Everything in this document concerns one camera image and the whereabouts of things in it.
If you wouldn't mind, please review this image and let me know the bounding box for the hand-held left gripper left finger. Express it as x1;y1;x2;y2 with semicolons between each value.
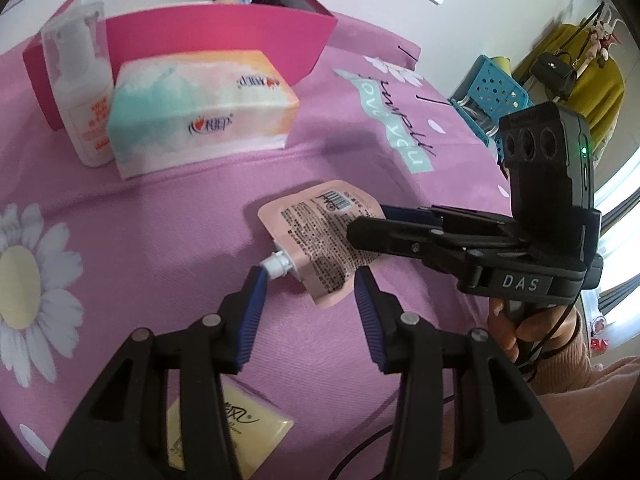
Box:
47;266;269;480

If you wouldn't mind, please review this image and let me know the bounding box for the red and white small object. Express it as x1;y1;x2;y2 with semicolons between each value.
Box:
589;315;614;357

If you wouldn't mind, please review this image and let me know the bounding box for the black handbag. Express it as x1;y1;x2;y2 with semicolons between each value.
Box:
530;50;576;102

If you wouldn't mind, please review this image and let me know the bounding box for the white foam pump bottle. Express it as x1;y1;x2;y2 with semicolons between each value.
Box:
40;2;118;168

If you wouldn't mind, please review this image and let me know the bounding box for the grey curtain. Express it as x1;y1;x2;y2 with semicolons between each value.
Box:
595;175;640;312

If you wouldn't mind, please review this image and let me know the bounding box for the pink cardboard box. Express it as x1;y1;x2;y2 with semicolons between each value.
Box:
22;0;338;132

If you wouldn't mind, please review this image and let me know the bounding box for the black cable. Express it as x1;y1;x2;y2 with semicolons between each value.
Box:
520;304;583;377
325;397;456;480

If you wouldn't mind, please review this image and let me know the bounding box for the yellow flat packet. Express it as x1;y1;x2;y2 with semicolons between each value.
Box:
165;377;296;473

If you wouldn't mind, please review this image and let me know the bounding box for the blue plastic storage cart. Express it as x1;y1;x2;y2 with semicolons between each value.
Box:
449;54;532;148

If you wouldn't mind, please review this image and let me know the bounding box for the person's right hand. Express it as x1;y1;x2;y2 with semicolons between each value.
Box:
487;304;579;365

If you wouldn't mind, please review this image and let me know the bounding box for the pink spout pouch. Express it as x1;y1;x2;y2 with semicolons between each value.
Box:
257;180;396;311

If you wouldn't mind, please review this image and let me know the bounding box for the small hanging plush doll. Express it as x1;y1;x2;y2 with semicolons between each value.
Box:
587;20;621;68

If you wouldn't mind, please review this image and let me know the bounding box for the mustard yellow sweater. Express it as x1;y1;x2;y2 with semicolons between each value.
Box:
515;22;626;161

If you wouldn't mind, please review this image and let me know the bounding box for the pastel tissue pack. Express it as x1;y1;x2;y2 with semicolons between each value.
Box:
106;49;300;181

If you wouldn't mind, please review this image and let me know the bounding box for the person's right forearm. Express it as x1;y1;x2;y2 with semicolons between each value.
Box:
520;310;608;397

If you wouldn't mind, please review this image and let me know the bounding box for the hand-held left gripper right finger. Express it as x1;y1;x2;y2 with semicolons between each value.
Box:
353;266;574;480

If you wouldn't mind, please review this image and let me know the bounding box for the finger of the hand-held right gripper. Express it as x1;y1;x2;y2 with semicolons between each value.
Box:
346;215;517;274
382;204;517;234

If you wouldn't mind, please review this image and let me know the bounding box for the white coat rack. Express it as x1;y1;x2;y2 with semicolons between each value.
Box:
550;0;622;31

